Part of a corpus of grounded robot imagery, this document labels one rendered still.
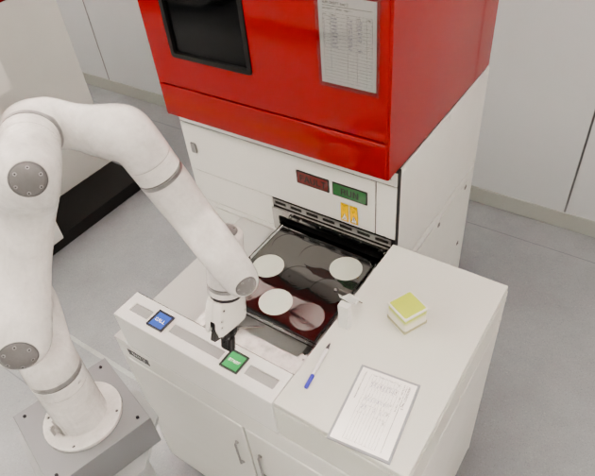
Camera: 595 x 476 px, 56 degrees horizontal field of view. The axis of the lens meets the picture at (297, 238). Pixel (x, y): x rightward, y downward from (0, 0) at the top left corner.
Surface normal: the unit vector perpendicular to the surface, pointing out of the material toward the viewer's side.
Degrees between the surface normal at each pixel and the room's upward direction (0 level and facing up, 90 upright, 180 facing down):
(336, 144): 90
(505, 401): 0
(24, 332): 64
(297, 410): 0
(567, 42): 90
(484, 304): 0
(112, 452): 90
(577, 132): 90
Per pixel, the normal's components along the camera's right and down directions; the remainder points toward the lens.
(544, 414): -0.08, -0.74
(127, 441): 0.66, 0.47
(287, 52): -0.55, 0.59
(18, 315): 0.36, 0.15
